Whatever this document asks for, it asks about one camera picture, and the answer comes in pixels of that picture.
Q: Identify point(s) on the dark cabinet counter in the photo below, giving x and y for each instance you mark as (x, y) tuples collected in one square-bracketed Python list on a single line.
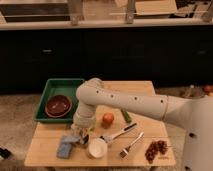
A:
[(33, 52)]

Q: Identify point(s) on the brown wooden bowl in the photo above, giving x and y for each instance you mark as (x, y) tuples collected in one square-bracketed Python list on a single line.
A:
[(58, 106)]

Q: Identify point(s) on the white metal cup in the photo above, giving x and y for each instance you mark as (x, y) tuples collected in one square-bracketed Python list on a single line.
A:
[(97, 148)]

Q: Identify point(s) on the silver fork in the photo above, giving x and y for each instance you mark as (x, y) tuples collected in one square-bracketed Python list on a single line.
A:
[(126, 150)]

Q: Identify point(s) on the red grape bunch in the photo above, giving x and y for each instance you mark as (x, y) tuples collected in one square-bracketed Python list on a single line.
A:
[(154, 148)]

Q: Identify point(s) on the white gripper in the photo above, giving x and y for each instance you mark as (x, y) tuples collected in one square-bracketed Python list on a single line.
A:
[(82, 126)]

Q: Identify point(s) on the green plastic tray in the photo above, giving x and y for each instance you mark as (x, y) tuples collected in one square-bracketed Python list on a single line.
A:
[(58, 86)]

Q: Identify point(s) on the wooden table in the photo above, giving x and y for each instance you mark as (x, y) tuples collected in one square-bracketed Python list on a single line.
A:
[(44, 144)]

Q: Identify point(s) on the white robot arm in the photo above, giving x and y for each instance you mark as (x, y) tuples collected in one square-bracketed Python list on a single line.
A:
[(193, 115)]

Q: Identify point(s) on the black handled spatula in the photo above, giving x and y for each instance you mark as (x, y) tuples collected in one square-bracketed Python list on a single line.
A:
[(109, 138)]

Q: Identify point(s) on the green vegetable piece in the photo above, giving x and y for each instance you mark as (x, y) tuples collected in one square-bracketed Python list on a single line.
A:
[(126, 116)]

